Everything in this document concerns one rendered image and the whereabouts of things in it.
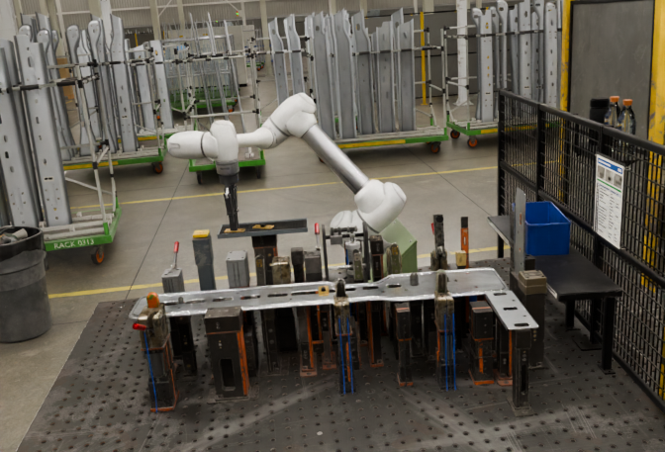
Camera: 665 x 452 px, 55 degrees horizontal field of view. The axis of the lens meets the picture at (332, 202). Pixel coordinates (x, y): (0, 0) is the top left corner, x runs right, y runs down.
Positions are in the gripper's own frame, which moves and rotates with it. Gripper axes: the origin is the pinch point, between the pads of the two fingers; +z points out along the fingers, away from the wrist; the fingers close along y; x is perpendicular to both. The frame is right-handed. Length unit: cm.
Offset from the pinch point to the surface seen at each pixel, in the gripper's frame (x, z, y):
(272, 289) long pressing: 18.8, 20.1, 24.2
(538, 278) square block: 115, 14, 34
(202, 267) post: -14.7, 18.6, 3.4
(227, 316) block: 9, 17, 52
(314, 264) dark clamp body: 33.6, 15.3, 12.2
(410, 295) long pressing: 71, 20, 33
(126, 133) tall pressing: -326, 62, -646
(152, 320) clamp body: -15, 15, 58
